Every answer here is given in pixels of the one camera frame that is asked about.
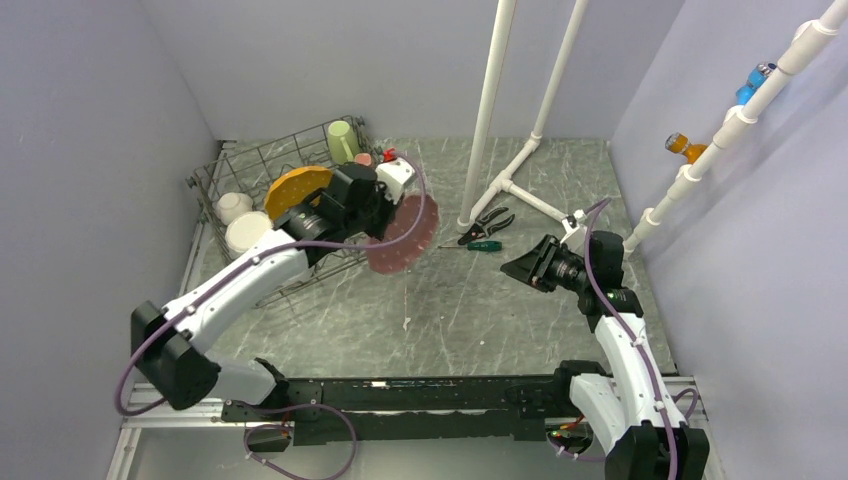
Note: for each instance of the small red-brown mug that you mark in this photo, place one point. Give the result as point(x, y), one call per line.
point(365, 159)

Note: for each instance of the light green mug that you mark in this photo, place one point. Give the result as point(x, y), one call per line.
point(342, 142)

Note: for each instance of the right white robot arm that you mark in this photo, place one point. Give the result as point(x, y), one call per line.
point(631, 412)

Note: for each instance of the white scalloped small bowl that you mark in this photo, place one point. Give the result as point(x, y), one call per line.
point(231, 205)

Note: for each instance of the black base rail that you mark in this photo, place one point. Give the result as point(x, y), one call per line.
point(520, 407)

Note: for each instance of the red plate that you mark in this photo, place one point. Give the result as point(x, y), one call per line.
point(418, 218)

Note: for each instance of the white PVC pipe diagonal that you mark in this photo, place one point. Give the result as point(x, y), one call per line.
point(809, 40)

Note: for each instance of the grey wire dish rack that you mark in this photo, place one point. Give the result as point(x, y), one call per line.
point(250, 167)

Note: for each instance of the floral scalloped small plate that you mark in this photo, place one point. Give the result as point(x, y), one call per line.
point(245, 231)

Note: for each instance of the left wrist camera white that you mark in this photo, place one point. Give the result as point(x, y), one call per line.
point(397, 175)

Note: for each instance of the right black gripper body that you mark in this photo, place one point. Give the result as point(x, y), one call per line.
point(565, 271)

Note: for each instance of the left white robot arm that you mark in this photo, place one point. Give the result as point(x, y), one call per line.
point(170, 343)

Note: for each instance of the orange clamp on pipe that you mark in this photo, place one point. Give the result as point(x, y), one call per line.
point(678, 143)

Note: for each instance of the black handled pliers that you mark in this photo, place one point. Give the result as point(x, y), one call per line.
point(487, 224)

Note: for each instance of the white PVC pipe frame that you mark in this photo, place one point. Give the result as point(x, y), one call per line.
point(557, 93)

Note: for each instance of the yellow polka dot plate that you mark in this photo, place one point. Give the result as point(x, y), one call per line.
point(293, 187)

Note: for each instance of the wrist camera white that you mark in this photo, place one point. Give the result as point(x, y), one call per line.
point(397, 175)
point(575, 231)

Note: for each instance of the blue clamp on pipe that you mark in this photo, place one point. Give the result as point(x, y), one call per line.
point(755, 79)

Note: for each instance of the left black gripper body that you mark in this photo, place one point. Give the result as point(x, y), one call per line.
point(380, 212)

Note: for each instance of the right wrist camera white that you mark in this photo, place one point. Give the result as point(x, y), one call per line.
point(575, 231)

